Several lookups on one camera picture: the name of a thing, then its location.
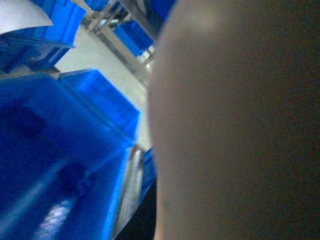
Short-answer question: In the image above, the beige plastic dustpan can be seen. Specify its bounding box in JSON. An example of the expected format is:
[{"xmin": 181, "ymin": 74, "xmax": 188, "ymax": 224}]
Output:
[{"xmin": 148, "ymin": 0, "xmax": 320, "ymax": 240}]

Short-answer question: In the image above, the metal shelf rack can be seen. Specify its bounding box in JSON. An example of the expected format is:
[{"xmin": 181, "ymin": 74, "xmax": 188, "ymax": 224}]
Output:
[{"xmin": 83, "ymin": 0, "xmax": 163, "ymax": 240}]

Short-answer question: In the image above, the blue crate left front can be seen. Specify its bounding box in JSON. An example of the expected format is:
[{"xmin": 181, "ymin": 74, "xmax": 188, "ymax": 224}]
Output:
[{"xmin": 0, "ymin": 68, "xmax": 141, "ymax": 240}]

